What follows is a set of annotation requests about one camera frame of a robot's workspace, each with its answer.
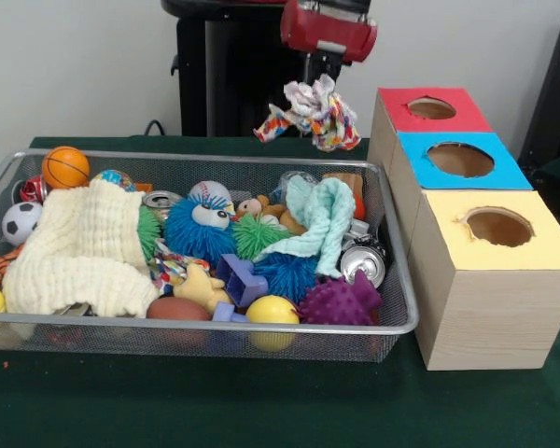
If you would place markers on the cream knitted cloth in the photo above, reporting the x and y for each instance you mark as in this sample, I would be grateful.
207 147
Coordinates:
74 242

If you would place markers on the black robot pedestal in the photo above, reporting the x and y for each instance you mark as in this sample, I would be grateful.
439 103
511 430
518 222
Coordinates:
242 70

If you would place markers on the light teal cloth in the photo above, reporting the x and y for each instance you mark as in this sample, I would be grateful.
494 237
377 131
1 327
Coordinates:
326 219

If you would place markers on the wooden box with three holes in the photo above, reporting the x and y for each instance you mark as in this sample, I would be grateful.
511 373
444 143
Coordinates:
494 317

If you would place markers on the small soccer ball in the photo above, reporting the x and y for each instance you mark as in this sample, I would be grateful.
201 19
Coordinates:
21 224

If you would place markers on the purple spiky ball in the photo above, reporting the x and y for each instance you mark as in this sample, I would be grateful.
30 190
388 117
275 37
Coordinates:
338 303

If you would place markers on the green spiky puffer ball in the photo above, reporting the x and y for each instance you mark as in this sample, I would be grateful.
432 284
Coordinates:
256 235

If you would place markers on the white baseball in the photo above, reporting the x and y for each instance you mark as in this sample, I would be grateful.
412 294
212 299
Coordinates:
207 189

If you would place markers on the blue puffer ball with eyes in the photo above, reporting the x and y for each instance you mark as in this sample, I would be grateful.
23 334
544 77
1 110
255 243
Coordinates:
186 233

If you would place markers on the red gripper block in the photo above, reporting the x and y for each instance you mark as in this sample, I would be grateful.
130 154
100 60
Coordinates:
326 28

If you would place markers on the orange toy basketball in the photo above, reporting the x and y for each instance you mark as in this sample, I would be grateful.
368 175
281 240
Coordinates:
65 167

